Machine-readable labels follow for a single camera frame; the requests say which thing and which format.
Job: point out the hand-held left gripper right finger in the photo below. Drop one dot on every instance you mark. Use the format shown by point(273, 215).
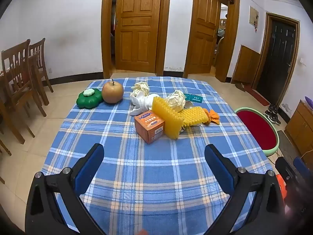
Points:
point(218, 169)

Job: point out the grey floor mat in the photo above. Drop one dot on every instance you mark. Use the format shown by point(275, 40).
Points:
point(289, 144)

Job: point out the wooden sideboard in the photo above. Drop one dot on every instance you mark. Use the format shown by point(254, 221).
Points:
point(300, 127)

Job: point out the low wooden wall cabinet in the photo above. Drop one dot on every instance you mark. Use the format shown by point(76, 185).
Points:
point(245, 63)

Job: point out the small paper ball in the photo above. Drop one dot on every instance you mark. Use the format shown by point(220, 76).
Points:
point(141, 87)

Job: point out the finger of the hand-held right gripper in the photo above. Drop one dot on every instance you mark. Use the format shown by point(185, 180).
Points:
point(283, 169)
point(301, 166)

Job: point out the wall light switch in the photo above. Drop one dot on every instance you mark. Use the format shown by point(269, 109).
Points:
point(302, 61)

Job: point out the blue plaid tablecloth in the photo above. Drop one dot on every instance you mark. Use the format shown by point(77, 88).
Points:
point(146, 176)

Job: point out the apple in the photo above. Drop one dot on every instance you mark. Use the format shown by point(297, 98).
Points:
point(112, 93)

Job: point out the black and white shoe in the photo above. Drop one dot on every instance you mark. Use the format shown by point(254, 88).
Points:
point(272, 108)
point(272, 118)

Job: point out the wall meter box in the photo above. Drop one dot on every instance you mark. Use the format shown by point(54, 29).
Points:
point(253, 14)

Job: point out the green flower-shaped box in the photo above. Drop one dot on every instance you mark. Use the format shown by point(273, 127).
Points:
point(89, 101)

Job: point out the red basin with green rim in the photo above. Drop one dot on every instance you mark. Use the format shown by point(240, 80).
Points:
point(256, 129)

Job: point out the red doormat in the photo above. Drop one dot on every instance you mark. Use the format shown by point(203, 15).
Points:
point(258, 95)

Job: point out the large paper ball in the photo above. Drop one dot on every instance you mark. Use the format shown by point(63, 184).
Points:
point(176, 100)

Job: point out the teal and white box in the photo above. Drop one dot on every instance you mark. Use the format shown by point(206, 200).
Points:
point(195, 98)

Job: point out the white cloth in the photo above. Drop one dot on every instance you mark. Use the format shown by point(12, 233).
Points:
point(143, 102)

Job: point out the orange cardboard box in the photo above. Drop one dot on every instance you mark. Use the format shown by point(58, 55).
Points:
point(149, 127)

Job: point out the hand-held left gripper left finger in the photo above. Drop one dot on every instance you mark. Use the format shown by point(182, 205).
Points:
point(90, 169)

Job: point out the purple object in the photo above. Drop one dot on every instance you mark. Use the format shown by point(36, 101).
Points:
point(309, 100)

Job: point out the wooden chair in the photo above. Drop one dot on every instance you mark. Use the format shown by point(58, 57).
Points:
point(36, 43)
point(16, 47)

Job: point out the biscuit packet with orange ends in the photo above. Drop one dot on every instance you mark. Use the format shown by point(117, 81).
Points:
point(193, 116)

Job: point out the black entry door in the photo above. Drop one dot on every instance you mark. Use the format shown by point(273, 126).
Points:
point(276, 61)

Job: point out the yellow ribbed foam pad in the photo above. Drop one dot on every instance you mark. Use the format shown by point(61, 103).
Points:
point(166, 117)

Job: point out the wooden panel door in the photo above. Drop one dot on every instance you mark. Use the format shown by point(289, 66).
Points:
point(203, 41)
point(137, 41)

